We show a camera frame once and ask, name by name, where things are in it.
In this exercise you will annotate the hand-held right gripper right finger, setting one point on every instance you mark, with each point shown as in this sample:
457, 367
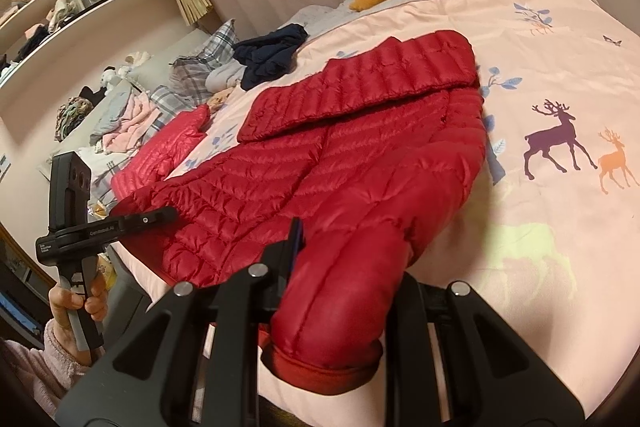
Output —
407, 307

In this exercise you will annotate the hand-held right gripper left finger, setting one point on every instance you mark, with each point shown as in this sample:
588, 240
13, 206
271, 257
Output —
295, 234

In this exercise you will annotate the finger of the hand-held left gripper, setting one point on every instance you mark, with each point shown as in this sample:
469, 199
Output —
150, 219

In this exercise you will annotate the red down jacket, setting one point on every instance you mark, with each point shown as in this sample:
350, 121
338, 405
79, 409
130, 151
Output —
350, 147

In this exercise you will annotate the person's left forearm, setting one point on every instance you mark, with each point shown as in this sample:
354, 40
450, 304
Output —
35, 372

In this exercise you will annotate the person's left hand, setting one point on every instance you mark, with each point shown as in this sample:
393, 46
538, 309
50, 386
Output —
60, 307

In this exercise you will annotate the small bread packet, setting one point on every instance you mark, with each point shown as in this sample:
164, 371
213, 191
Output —
100, 209

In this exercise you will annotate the white printed garment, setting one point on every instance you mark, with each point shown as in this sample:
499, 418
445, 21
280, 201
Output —
100, 162

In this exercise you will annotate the folded pink down jacket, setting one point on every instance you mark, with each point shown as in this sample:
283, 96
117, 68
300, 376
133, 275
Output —
160, 152

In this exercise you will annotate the yellow snack packet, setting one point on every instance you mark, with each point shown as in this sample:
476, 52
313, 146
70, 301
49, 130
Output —
106, 272

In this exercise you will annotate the patterned scarf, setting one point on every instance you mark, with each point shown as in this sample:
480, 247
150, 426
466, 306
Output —
72, 117

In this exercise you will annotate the pink fleece garment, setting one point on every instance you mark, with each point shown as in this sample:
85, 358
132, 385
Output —
132, 117

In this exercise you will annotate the black plush toy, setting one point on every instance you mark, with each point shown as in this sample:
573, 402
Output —
92, 94

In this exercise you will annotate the white dog plush toy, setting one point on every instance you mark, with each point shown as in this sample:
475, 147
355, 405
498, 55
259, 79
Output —
109, 76

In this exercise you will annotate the small plaid pillow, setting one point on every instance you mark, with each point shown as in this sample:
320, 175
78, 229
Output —
162, 102

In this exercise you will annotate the beige plush toy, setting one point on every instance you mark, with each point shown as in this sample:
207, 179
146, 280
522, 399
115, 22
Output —
135, 59

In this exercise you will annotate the beige headboard cushion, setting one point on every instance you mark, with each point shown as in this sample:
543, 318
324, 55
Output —
155, 67

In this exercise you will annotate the white shelf unit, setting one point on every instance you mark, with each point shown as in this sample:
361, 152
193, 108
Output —
75, 32

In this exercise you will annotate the light grey garment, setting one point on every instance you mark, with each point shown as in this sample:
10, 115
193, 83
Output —
225, 77

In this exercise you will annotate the navy garment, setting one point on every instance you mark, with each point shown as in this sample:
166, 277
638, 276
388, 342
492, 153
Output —
270, 52

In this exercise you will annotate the large plaid pillow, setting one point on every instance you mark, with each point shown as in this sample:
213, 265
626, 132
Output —
215, 44

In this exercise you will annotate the pink deer-print duvet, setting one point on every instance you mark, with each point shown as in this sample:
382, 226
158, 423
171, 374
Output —
550, 57

